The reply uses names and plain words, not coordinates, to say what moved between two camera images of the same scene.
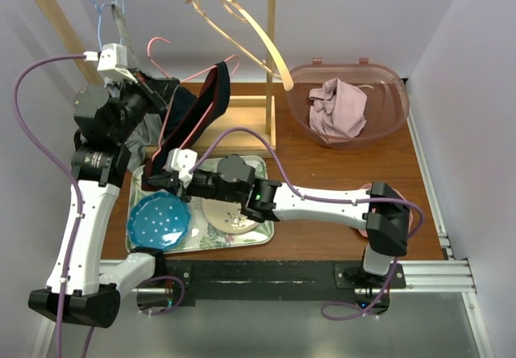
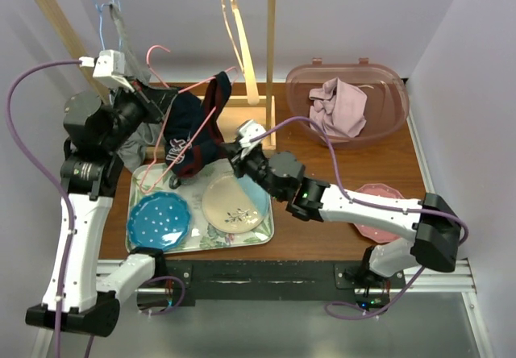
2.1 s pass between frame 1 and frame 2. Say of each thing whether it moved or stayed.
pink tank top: stayed
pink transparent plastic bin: stayed
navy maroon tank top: moved
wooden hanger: moved
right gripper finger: moved
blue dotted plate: stayed
